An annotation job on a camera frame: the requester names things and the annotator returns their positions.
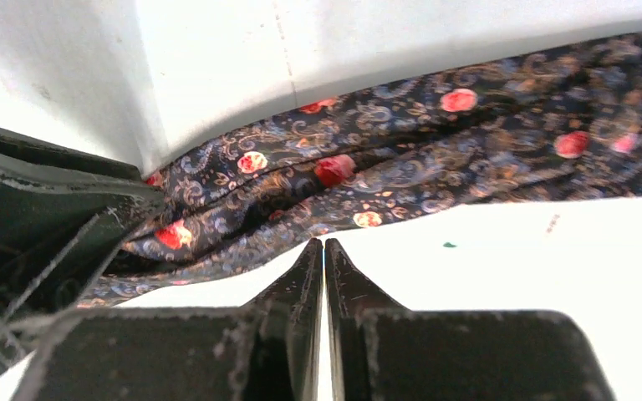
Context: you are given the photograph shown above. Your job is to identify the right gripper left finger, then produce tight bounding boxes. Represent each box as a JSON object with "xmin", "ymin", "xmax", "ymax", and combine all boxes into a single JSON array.
[{"xmin": 13, "ymin": 239, "xmax": 324, "ymax": 401}]

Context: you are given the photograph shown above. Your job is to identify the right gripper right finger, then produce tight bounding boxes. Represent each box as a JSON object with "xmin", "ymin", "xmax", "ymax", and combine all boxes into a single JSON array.
[{"xmin": 324, "ymin": 239, "xmax": 614, "ymax": 401}]

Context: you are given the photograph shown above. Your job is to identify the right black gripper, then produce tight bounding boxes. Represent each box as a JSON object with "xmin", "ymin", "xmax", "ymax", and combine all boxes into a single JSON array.
[{"xmin": 0, "ymin": 128, "xmax": 164, "ymax": 375}]

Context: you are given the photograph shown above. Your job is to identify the dark floral red-dotted tie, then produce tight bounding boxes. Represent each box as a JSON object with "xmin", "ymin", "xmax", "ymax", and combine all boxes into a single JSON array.
[{"xmin": 79, "ymin": 33, "xmax": 642, "ymax": 307}]

